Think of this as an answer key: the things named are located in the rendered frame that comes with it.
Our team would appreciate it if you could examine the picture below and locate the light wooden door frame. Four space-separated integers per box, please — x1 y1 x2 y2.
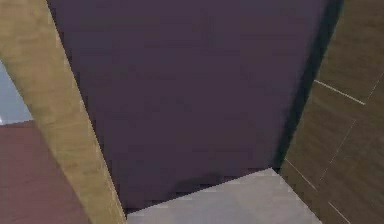
0 0 128 224

